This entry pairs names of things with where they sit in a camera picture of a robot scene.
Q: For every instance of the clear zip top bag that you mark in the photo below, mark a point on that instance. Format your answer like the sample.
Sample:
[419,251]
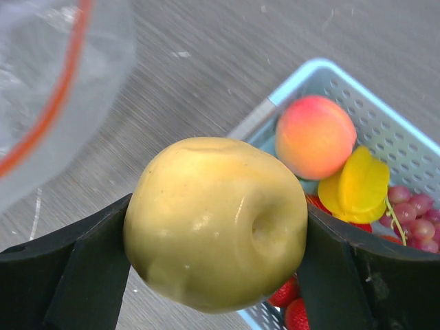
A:
[62,65]

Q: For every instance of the yellow apple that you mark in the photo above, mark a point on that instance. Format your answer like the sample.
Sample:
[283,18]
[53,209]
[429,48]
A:
[216,224]

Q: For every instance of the purple grape bunch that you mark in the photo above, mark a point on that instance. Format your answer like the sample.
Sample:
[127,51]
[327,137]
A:
[413,219]

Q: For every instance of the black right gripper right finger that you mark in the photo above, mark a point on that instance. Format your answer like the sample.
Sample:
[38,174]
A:
[353,280]

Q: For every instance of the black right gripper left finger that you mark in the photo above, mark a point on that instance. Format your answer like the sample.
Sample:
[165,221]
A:
[72,278]

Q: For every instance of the red strawberry bunch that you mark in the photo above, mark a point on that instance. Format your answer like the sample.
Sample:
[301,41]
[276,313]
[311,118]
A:
[288,296]

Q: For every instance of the orange pink peach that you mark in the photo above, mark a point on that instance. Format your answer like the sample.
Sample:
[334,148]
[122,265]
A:
[314,137]

